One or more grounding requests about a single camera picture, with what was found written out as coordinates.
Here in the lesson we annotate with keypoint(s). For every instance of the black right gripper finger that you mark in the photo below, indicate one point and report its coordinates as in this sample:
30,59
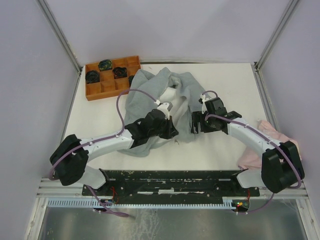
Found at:
200,122
194,122

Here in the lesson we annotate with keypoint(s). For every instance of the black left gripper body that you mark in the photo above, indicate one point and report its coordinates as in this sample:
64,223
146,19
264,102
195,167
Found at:
162,131

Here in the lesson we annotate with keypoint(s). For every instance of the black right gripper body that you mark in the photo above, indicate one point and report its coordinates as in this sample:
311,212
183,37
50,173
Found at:
209,125

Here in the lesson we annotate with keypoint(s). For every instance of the grey zip jacket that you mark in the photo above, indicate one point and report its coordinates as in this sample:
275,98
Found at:
181,89

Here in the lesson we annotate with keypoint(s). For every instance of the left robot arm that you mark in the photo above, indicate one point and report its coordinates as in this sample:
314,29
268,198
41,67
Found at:
69,160

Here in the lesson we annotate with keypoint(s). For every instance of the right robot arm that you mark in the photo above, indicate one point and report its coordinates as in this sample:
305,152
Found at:
281,167

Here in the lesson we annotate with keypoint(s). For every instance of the dark rolled sock right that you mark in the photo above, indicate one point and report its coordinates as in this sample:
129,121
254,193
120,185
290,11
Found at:
130,80

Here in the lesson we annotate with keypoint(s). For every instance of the dark rolled sock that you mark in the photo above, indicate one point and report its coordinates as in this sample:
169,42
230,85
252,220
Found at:
130,80
120,72
92,77
105,65

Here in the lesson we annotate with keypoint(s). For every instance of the wooden compartment tray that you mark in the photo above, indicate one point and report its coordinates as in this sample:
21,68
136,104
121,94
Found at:
108,86

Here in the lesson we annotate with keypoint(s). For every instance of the dark rolled sock middle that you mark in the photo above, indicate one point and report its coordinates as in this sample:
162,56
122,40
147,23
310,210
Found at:
120,72

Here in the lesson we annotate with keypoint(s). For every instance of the pink cloth bag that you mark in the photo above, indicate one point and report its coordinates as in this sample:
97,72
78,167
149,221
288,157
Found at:
250,160

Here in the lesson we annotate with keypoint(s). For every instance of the dark rolled sock top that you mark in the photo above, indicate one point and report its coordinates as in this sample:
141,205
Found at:
105,65

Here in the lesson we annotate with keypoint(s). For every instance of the dark rolled sock left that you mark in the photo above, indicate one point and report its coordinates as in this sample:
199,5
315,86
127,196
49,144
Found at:
92,77

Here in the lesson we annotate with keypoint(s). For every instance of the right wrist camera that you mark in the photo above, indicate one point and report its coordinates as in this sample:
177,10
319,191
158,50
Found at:
203,99

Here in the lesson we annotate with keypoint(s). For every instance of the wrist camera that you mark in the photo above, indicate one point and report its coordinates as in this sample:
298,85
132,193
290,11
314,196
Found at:
203,99
164,107

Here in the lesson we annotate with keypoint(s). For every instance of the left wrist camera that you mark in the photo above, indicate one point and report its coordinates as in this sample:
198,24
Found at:
164,107

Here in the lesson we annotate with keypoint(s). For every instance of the right aluminium frame post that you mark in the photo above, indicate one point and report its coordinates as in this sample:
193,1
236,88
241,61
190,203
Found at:
276,34

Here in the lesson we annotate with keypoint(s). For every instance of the aluminium frame post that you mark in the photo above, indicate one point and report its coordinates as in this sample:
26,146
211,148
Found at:
47,12
276,34

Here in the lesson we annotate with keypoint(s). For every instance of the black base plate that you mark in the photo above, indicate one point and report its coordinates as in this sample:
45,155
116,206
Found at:
203,187

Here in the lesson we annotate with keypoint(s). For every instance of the aluminium front rail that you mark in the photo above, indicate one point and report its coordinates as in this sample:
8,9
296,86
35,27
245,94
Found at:
48,188

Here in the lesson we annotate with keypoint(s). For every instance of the left aluminium frame post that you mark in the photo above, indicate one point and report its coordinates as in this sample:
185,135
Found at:
47,12

